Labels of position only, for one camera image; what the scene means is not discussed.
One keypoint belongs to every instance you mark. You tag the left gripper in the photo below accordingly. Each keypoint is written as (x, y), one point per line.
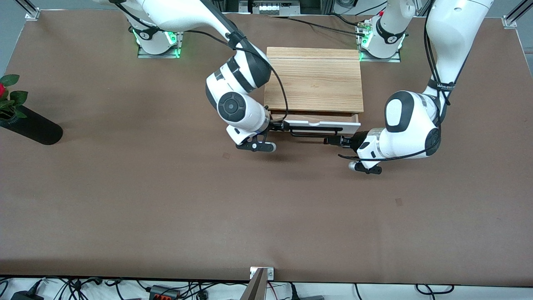
(348, 142)

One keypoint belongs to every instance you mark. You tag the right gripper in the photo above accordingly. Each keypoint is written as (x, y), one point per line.
(276, 125)

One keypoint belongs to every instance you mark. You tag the white-fronted wooden drawer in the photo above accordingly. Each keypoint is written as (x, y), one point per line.
(320, 122)

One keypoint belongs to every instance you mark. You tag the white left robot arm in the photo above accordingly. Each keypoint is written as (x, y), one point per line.
(410, 116)

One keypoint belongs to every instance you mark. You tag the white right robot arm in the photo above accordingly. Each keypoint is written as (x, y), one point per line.
(241, 106)

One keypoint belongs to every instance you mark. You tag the light wooden drawer cabinet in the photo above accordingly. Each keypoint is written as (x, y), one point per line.
(312, 79)

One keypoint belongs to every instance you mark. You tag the grey power strip white sockets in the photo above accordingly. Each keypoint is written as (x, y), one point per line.
(270, 7)

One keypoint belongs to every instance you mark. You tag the black plug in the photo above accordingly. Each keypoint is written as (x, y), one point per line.
(294, 292)

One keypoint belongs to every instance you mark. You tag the black connector block orange buttons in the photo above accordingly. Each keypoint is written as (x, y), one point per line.
(164, 293)

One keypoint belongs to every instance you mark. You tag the black cylindrical vase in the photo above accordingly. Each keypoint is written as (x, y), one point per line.
(35, 129)

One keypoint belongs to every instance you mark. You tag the red rose with green leaves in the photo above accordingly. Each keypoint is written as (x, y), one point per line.
(17, 98)

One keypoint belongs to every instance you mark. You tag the black power adapter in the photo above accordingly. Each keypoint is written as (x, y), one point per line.
(25, 296)

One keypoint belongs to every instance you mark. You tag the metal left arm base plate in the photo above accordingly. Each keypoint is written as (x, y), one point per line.
(387, 60)

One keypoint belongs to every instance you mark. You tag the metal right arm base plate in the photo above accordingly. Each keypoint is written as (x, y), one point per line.
(158, 56)

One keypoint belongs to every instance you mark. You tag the metal table edge bracket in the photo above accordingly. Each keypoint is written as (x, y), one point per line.
(270, 273)

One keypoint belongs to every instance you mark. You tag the grey camera mount beam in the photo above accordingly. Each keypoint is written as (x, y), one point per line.
(255, 289)

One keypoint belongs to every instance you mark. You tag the aluminium corner bracket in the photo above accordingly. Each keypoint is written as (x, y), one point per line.
(512, 20)
(32, 13)

